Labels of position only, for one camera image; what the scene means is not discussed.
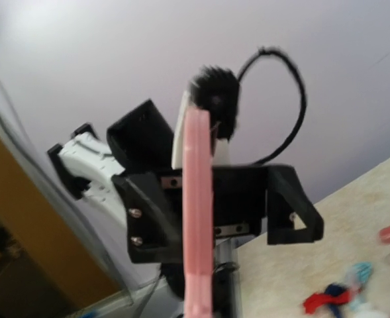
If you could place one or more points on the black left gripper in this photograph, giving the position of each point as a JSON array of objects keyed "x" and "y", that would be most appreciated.
[{"x": 236, "y": 196}]

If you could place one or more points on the pink plastic hand brush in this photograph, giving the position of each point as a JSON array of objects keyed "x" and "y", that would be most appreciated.
[{"x": 197, "y": 213}]

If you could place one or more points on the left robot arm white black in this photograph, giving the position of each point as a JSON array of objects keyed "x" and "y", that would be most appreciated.
[{"x": 143, "y": 143}]

